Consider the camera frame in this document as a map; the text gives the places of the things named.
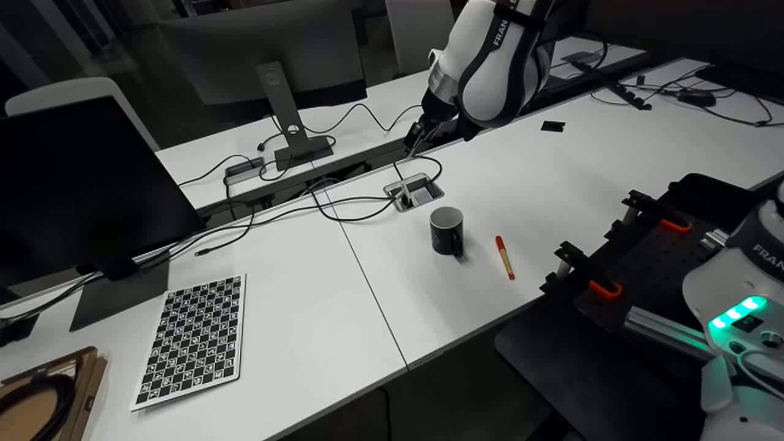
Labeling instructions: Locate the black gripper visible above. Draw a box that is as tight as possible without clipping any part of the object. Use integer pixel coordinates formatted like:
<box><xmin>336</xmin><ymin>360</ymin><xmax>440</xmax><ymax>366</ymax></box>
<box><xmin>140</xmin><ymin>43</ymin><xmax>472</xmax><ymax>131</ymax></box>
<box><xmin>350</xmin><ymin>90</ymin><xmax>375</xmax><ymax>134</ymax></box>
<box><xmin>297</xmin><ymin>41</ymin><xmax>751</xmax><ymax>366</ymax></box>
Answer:
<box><xmin>403</xmin><ymin>87</ymin><xmax>484</xmax><ymax>156</ymax></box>

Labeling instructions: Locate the black cup with handle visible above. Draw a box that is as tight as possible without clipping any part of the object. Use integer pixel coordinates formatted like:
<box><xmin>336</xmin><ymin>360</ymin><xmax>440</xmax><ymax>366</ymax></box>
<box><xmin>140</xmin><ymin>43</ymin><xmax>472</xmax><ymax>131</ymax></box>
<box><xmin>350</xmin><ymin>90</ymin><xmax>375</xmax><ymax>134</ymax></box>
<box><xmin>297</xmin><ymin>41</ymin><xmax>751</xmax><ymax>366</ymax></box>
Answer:
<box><xmin>428</xmin><ymin>203</ymin><xmax>468</xmax><ymax>259</ymax></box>

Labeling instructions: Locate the grey monitor stand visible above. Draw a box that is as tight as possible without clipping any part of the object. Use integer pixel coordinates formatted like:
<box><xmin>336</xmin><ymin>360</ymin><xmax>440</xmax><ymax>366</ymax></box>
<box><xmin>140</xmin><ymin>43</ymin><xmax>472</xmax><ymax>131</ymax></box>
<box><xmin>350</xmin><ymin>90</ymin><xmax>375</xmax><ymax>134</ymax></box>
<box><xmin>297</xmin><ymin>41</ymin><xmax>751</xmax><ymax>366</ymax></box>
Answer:
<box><xmin>255</xmin><ymin>58</ymin><xmax>338</xmax><ymax>173</ymax></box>

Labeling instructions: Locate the red marker pen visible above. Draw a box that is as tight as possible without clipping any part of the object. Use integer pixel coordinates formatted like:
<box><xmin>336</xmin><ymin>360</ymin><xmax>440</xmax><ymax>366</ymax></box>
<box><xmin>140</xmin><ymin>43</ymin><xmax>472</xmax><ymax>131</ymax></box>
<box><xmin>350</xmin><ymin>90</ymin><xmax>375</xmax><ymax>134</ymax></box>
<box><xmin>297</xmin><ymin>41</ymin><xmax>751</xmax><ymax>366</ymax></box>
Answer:
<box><xmin>492</xmin><ymin>233</ymin><xmax>520</xmax><ymax>284</ymax></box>

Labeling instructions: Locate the grey docking hub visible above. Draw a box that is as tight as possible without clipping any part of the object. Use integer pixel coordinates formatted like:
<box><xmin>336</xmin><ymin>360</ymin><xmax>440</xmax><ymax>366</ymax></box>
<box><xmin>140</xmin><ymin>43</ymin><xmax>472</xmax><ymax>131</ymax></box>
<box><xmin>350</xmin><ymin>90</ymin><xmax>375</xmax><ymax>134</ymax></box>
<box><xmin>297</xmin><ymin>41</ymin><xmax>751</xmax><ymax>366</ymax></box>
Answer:
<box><xmin>222</xmin><ymin>153</ymin><xmax>266</xmax><ymax>183</ymax></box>

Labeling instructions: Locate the grey backed computer monitor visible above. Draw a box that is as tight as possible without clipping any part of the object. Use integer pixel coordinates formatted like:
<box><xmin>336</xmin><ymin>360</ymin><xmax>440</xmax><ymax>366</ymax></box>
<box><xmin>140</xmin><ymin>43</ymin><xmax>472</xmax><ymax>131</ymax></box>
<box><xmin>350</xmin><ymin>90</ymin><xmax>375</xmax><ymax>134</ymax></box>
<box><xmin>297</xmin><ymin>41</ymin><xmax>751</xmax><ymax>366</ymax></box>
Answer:
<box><xmin>154</xmin><ymin>4</ymin><xmax>370</xmax><ymax>108</ymax></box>

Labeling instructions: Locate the black equipment with green light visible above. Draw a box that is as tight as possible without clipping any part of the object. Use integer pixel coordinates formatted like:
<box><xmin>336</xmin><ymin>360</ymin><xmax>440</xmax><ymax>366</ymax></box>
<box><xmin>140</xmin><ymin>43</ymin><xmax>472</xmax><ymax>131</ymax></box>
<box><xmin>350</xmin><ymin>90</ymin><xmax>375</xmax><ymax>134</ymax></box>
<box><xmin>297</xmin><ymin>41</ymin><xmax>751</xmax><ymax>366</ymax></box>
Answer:
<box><xmin>538</xmin><ymin>170</ymin><xmax>767</xmax><ymax>350</ymax></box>

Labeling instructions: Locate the black power adapter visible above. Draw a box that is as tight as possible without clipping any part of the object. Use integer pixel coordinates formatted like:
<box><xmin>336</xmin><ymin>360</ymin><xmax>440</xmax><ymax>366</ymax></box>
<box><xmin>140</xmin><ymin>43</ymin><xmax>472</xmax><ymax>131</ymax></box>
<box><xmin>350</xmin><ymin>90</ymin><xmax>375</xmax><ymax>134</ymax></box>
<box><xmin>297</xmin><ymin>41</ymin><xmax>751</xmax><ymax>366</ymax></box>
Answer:
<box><xmin>677</xmin><ymin>86</ymin><xmax>717</xmax><ymax>108</ymax></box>

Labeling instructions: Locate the black white calibration checkerboard sheet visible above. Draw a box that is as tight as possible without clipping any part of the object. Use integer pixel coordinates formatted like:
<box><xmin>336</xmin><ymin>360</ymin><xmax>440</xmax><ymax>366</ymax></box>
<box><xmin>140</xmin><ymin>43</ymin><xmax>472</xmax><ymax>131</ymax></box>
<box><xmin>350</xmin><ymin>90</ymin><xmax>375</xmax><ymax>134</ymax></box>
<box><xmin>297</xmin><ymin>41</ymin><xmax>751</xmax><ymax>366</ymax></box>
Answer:
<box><xmin>129</xmin><ymin>271</ymin><xmax>249</xmax><ymax>410</ymax></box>

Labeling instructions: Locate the aluminium extrusion bar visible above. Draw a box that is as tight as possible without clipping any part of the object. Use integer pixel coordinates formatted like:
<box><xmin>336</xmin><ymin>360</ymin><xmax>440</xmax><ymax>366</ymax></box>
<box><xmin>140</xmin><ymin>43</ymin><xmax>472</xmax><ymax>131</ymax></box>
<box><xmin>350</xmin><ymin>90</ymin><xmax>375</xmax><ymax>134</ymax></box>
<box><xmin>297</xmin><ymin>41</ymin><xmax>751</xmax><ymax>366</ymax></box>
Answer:
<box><xmin>621</xmin><ymin>304</ymin><xmax>713</xmax><ymax>361</ymax></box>

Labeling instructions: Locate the black computer monitor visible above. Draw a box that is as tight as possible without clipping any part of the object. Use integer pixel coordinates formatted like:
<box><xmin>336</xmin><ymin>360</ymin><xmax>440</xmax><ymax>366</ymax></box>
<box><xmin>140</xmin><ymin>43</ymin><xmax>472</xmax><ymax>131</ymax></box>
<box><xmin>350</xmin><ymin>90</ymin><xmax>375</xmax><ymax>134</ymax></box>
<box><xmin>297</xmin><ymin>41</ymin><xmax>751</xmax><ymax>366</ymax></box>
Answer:
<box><xmin>0</xmin><ymin>93</ymin><xmax>206</xmax><ymax>289</ymax></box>

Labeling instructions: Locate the silver desk cable outlet box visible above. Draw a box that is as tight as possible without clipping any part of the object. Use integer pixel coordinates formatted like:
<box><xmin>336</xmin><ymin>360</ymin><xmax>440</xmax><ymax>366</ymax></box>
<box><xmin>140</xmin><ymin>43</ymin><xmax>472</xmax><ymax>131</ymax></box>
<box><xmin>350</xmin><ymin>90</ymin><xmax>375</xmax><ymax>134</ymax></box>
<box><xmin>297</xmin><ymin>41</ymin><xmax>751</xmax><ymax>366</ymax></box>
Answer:
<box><xmin>381</xmin><ymin>170</ymin><xmax>445</xmax><ymax>214</ymax></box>

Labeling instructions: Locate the long black desk cable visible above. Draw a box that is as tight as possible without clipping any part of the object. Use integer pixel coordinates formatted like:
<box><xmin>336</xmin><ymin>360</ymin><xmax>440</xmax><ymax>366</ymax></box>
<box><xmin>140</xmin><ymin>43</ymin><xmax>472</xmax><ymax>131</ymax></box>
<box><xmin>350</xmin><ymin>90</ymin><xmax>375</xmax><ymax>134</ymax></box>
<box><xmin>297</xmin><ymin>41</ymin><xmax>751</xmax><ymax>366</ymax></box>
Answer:
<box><xmin>307</xmin><ymin>98</ymin><xmax>425</xmax><ymax>140</ymax></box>

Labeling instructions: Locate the thin black cable across desk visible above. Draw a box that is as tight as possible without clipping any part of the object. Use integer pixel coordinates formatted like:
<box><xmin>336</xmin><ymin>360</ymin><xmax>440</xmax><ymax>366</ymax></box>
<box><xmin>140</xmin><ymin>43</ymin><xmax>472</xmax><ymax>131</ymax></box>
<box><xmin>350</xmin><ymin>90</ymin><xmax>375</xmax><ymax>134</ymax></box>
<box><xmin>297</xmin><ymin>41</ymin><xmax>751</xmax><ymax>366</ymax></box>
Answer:
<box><xmin>193</xmin><ymin>195</ymin><xmax>395</xmax><ymax>257</ymax></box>

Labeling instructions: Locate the black clamp with orange handle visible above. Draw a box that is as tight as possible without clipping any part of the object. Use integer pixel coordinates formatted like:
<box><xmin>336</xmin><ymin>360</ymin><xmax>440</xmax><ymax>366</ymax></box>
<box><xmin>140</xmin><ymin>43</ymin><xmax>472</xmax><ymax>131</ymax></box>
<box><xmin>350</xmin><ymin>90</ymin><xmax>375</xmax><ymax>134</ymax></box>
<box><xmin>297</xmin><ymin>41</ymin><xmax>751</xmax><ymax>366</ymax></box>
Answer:
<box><xmin>553</xmin><ymin>239</ymin><xmax>624</xmax><ymax>301</ymax></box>
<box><xmin>621</xmin><ymin>188</ymin><xmax>693</xmax><ymax>237</ymax></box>

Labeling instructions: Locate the dark flat monitor base plate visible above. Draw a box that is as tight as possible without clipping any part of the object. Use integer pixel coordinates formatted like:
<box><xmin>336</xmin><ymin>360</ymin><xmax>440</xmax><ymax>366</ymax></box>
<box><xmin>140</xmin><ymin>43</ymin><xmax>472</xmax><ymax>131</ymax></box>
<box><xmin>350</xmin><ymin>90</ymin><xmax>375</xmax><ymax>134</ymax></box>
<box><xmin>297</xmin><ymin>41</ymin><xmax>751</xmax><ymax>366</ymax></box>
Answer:
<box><xmin>68</xmin><ymin>257</ymin><xmax>171</xmax><ymax>332</ymax></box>

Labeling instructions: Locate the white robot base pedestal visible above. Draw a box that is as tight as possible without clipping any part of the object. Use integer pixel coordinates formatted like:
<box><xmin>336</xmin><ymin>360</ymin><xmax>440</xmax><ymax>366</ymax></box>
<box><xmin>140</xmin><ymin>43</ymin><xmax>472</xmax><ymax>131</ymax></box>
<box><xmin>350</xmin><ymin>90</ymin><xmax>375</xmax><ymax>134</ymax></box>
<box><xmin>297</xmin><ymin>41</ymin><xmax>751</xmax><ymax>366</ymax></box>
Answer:
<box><xmin>681</xmin><ymin>178</ymin><xmax>784</xmax><ymax>441</ymax></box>

